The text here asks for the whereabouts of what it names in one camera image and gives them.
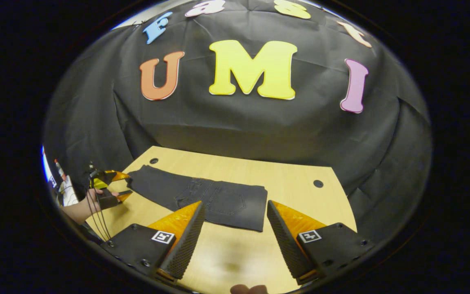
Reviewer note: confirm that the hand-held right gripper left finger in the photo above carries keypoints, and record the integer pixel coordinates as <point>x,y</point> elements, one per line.
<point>186,241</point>

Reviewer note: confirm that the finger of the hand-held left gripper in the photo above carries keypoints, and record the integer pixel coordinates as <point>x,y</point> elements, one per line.
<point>118,176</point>
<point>125,196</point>

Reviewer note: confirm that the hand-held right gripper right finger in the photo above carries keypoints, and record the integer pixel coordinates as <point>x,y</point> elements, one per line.
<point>286,241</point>

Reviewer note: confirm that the dark grey jeans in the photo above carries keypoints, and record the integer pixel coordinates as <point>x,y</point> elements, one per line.
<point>218,200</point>

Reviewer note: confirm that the person's white clothing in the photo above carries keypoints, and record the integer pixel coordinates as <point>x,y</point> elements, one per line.
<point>67,192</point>

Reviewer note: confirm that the black backdrop cloth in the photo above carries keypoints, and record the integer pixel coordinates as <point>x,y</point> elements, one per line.
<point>239,122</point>

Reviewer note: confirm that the small black backdrop clip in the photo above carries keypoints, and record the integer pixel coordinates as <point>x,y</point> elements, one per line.
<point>138,23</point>

